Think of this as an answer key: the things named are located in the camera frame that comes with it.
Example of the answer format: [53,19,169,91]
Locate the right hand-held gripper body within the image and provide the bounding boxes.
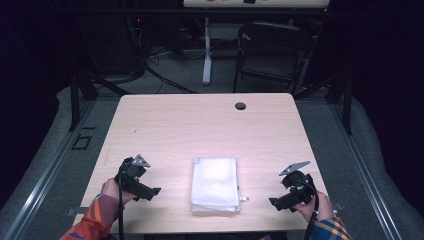
[279,160,316,205]

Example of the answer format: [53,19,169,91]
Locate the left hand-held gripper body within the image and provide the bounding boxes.
[114,153,151,195]

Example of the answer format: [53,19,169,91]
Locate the white mesh laundry bag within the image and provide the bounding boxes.
[190,157,250,214]

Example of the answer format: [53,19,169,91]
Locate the person's left hand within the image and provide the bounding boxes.
[100,178,136,205]

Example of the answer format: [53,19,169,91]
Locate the person's right hand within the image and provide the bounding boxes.
[293,190,335,222]

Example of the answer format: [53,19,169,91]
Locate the black metal stand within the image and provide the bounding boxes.
[292,64,354,136]
[67,64,132,133]

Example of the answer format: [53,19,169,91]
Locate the dark computer case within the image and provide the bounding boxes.
[79,13,145,76]

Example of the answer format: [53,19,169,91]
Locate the black folding chair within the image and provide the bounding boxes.
[232,21,315,95]

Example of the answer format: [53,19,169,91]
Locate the white desk leg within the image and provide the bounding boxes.
[201,16,214,86]

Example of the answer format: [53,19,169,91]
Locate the black horizontal metal bar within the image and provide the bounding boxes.
[66,7,328,16]

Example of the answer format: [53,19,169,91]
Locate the right hand-held gripper black cable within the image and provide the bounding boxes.
[298,180,320,240]

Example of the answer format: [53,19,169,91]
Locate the hand-held gripper black cable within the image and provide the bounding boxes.
[117,157,132,240]
[298,180,320,240]

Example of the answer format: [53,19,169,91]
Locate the left hand-held gripper black cable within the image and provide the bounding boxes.
[117,157,132,240]

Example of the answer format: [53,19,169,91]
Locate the aluminium floor rail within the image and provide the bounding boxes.
[2,99,98,240]
[328,99,403,240]

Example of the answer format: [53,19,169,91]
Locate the black floor cables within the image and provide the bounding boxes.
[142,46,201,95]

